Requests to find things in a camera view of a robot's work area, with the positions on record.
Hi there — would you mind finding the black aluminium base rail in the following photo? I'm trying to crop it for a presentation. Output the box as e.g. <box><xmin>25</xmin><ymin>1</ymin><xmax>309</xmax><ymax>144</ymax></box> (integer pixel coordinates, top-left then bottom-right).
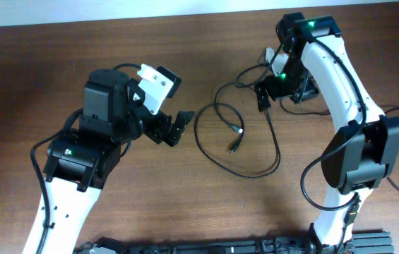
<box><xmin>74</xmin><ymin>231</ymin><xmax>394</xmax><ymax>254</ymax></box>

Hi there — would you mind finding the thick black cable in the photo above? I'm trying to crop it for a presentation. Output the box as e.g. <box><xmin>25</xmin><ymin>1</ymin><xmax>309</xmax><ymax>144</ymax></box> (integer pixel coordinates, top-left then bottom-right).
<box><xmin>193</xmin><ymin>102</ymin><xmax>282</xmax><ymax>180</ymax></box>

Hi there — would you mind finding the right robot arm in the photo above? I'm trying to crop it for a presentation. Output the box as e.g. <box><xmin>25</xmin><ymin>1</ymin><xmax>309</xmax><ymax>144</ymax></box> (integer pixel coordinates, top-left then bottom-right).
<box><xmin>255</xmin><ymin>12</ymin><xmax>399</xmax><ymax>253</ymax></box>

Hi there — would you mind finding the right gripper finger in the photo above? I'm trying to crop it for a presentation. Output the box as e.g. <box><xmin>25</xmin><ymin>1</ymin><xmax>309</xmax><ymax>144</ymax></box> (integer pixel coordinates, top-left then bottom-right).
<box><xmin>290</xmin><ymin>75</ymin><xmax>319</xmax><ymax>104</ymax></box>
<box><xmin>254</xmin><ymin>84</ymin><xmax>271</xmax><ymax>112</ymax></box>

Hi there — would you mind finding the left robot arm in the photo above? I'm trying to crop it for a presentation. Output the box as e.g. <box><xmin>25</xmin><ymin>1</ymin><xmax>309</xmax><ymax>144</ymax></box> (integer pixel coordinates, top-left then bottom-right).
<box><xmin>23</xmin><ymin>63</ymin><xmax>194</xmax><ymax>253</ymax></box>

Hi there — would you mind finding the thin black cable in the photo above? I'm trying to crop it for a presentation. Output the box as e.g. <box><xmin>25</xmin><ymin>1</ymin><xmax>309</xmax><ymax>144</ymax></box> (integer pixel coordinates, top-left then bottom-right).
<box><xmin>213</xmin><ymin>62</ymin><xmax>281</xmax><ymax>135</ymax></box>

